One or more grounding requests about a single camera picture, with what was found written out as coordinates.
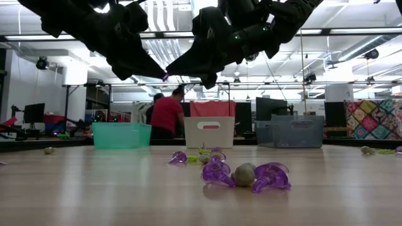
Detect thin hanging pole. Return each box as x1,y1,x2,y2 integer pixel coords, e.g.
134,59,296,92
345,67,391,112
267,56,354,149
299,28,307,114

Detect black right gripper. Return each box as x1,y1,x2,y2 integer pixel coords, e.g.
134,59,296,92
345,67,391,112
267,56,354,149
165,6,280,90

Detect white plastic bin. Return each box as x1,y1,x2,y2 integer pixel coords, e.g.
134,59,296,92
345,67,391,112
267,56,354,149
183,116,236,149

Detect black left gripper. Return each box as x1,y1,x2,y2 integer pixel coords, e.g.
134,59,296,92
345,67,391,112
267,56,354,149
78,1,167,81

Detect thin black hanging cable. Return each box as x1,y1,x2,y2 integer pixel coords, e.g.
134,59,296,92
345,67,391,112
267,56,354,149
265,59,289,102

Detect black table frame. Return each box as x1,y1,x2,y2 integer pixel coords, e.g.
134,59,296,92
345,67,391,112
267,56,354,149
0,137,402,154

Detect teal plastic bin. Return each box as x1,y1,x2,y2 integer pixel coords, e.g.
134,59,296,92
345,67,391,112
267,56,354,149
92,122,153,149

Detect orange red fabric panel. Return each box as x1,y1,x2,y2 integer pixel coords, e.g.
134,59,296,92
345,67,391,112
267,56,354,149
190,100,236,118

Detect red plastic crate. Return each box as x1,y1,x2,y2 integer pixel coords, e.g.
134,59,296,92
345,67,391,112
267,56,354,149
43,114,66,125

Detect blue plastic crate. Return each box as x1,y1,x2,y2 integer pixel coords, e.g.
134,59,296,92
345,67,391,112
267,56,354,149
45,123,65,135

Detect grey plastic bin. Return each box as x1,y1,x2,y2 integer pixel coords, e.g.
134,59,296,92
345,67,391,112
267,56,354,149
254,115,325,149

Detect colourful patchwork quilt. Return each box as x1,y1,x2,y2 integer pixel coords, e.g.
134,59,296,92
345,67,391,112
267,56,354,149
344,99,402,141

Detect white leaf print cloth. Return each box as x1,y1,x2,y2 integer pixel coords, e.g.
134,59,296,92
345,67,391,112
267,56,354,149
131,102,151,124

